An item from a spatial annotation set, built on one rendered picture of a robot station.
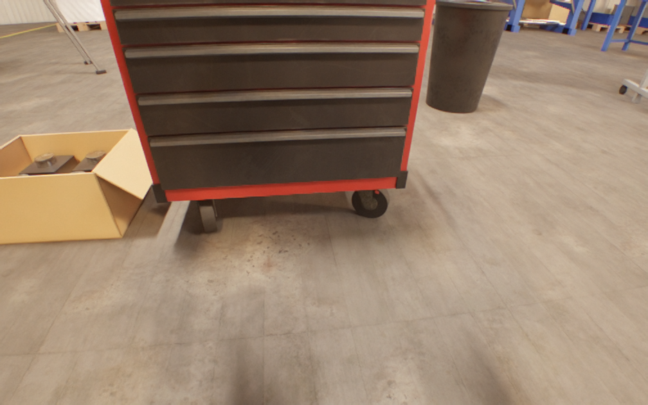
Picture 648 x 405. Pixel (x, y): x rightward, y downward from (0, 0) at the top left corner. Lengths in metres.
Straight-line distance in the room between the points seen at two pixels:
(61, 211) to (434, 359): 1.11
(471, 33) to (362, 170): 1.38
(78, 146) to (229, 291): 0.84
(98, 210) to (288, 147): 0.62
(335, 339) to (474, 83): 1.81
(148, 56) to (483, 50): 1.80
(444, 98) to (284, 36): 1.59
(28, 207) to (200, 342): 0.70
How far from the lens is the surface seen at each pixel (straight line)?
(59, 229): 1.29
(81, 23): 7.39
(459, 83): 2.23
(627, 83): 3.70
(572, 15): 8.61
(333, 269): 0.96
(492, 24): 2.20
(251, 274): 0.96
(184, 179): 0.96
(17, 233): 1.37
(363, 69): 0.85
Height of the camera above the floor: 0.69
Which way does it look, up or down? 35 degrees down
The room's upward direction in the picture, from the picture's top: 1 degrees clockwise
